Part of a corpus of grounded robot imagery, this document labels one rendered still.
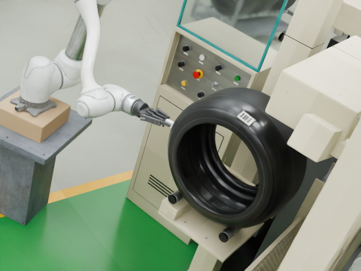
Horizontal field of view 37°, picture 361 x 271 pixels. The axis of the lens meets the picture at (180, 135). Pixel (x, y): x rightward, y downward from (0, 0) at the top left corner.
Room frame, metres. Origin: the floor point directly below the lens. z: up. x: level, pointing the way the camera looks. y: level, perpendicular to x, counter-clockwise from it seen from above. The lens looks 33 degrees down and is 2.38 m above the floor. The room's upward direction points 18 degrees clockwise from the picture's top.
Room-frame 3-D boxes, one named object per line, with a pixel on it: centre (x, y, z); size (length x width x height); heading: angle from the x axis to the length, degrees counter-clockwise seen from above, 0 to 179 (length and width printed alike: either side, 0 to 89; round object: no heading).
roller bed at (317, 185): (1.91, -0.70, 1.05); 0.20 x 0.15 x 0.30; 152
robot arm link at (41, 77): (2.39, 0.80, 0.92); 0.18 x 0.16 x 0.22; 149
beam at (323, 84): (1.64, -0.46, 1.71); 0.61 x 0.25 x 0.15; 152
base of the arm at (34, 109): (2.36, 0.81, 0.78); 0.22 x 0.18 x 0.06; 159
